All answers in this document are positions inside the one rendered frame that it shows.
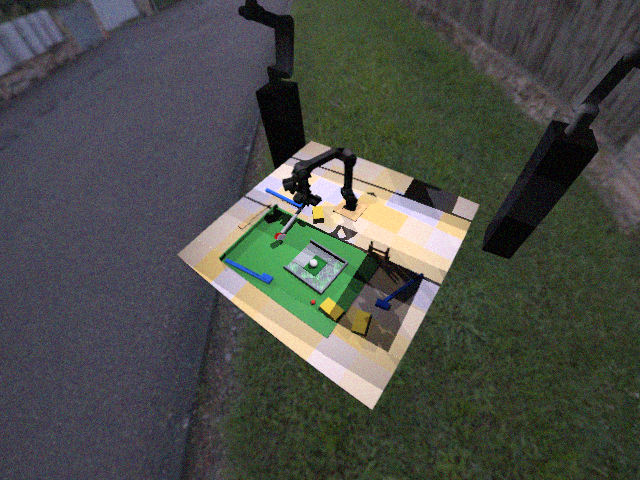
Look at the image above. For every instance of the green putting mat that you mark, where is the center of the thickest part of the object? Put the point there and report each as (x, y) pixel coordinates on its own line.
(261, 253)

